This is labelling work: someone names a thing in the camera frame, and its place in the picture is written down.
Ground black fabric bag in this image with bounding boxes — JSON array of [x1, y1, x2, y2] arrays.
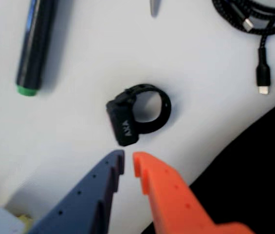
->
[[141, 91, 275, 234]]

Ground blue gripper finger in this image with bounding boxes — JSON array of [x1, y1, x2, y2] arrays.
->
[[27, 150, 125, 234]]

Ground coiled black braided USB cable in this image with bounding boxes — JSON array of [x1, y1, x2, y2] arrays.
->
[[211, 0, 275, 96]]

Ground blue-handled scissors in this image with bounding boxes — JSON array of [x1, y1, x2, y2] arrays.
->
[[149, 0, 162, 18]]

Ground black AXA bike light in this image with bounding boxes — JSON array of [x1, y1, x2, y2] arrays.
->
[[105, 83, 172, 147]]

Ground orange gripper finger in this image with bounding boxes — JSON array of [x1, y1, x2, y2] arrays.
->
[[133, 151, 256, 234]]

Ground black marker with green cap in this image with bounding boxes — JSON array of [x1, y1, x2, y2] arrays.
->
[[15, 0, 60, 98]]

